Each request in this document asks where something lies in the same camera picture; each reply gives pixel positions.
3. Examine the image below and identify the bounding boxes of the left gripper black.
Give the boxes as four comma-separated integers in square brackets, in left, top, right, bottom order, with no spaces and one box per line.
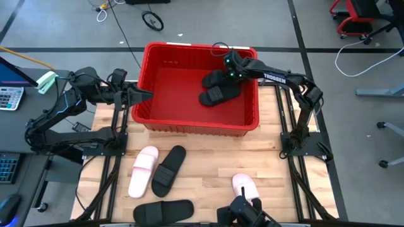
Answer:
[112,86,155,110]

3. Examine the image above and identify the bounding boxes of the black slide sandal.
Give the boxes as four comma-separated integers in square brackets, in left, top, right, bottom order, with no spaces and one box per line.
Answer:
[198,83,242,107]
[133,199,195,227]
[151,144,187,199]
[201,69,230,89]

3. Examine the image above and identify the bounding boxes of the red plastic storage bin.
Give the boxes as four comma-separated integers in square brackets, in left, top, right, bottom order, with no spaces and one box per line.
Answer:
[131,41,260,137]

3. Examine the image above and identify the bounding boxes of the white slide sandal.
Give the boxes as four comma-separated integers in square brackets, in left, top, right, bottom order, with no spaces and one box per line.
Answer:
[231,173,261,206]
[128,145,160,199]

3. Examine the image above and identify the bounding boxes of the black power adapter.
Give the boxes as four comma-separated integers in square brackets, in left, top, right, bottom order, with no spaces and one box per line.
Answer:
[71,122,92,132]

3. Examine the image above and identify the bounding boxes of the small black spoked wheel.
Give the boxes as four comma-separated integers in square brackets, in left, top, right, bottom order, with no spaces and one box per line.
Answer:
[141,10,165,32]

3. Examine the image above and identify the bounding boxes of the mint green stapler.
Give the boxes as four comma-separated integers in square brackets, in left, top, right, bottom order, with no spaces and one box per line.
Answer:
[35,71,59,95]

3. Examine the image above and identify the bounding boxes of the black floor equipment case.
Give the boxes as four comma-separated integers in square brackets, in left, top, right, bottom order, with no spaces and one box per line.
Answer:
[125,0,171,5]

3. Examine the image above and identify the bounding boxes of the black office desk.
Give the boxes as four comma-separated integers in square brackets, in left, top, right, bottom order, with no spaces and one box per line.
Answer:
[0,67,72,227]

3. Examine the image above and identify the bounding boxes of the blue-lit monitor screen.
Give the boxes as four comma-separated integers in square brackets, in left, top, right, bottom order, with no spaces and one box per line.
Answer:
[0,56,39,88]

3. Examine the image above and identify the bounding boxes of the grey desk calculator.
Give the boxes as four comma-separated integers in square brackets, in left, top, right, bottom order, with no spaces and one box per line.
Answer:
[0,86,25,111]

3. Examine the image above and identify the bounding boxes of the grey desk foot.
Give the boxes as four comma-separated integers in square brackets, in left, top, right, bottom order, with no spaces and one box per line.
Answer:
[355,81,404,98]

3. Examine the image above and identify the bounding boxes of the backlit black keyboard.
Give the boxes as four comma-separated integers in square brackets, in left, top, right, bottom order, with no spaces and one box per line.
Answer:
[0,153,20,185]

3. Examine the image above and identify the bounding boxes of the grey chair base with casters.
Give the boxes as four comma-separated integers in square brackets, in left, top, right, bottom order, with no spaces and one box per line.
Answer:
[376,121,404,169]

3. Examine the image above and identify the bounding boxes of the black office chair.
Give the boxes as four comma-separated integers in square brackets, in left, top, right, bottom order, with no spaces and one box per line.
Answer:
[362,0,404,57]

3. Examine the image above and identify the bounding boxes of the black computer mouse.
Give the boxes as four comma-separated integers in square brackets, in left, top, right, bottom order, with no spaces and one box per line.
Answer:
[0,194,22,227]

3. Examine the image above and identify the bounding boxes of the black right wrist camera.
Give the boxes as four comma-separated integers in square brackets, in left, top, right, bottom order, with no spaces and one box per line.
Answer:
[224,50,244,69]

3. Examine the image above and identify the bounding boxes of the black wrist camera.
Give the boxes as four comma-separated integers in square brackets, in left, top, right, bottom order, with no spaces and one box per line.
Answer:
[224,50,244,69]
[110,68,128,88]

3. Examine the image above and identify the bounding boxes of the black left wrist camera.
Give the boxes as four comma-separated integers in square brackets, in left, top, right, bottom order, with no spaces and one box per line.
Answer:
[110,68,128,88]

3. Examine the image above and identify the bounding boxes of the black floor cable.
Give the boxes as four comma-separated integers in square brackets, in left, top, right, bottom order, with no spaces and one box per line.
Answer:
[108,0,145,73]

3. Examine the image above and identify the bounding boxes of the black aluminium frame rails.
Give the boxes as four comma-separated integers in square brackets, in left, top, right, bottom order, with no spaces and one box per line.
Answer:
[261,81,340,221]
[74,81,143,221]

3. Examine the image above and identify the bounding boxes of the long white floor cable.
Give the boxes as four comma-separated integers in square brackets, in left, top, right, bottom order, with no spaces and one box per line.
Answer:
[334,39,404,78]

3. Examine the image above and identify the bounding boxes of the yellow floor cable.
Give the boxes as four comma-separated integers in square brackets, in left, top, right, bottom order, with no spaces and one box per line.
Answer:
[0,46,56,71]

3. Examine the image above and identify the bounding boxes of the black frame crossbar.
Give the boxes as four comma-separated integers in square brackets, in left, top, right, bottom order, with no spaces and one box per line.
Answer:
[99,222,312,227]

